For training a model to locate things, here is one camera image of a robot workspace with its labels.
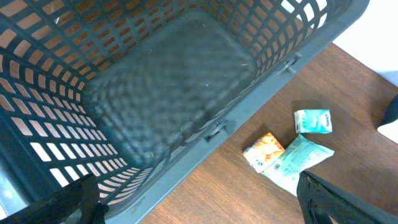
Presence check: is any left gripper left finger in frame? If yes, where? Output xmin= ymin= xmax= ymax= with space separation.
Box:
xmin=1 ymin=174 xmax=108 ymax=224

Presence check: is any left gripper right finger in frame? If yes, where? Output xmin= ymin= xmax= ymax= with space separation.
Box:
xmin=297 ymin=171 xmax=397 ymax=224

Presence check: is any teal wet wipes pack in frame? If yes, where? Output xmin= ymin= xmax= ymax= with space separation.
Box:
xmin=262 ymin=134 xmax=335 ymax=197

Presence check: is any orange small box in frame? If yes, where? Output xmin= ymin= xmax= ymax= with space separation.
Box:
xmin=243 ymin=133 xmax=285 ymax=173

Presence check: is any small teal tissue packet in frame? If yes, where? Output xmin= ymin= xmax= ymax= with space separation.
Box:
xmin=294 ymin=109 xmax=333 ymax=134

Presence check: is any white barcode scanner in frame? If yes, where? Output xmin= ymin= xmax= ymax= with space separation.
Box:
xmin=377 ymin=95 xmax=398 ymax=143

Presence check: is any grey plastic mesh basket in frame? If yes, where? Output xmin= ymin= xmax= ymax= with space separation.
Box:
xmin=1 ymin=0 xmax=368 ymax=223

